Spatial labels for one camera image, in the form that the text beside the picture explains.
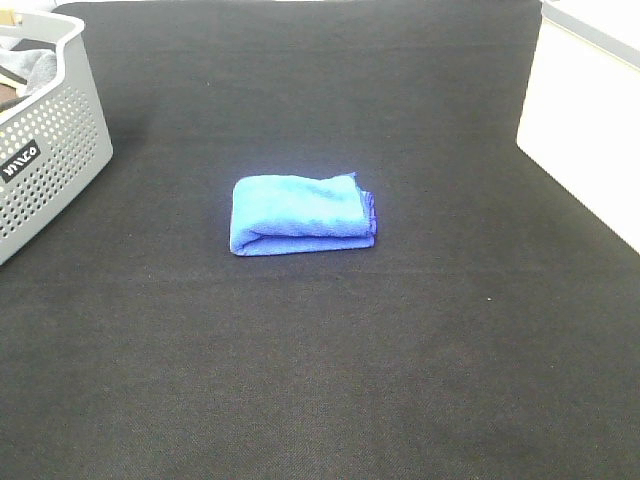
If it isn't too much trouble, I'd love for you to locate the grey perforated plastic basket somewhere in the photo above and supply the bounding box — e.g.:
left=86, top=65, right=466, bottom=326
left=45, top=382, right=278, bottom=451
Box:
left=1, top=9, right=113, bottom=261

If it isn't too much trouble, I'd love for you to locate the grey cloth in basket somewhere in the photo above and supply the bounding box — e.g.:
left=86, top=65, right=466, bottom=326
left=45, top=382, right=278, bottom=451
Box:
left=1, top=49, right=57, bottom=97

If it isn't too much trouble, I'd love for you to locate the black table mat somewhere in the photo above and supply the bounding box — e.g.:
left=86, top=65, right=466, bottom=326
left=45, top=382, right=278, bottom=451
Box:
left=1, top=1, right=639, bottom=479

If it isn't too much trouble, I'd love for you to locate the white plastic storage box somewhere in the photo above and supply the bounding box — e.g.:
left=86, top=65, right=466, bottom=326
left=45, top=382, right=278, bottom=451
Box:
left=516, top=1, right=639, bottom=249

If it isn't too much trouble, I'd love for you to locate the blue microfiber towel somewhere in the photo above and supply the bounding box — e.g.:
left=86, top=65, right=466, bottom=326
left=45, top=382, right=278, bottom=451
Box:
left=229, top=173, right=377, bottom=256

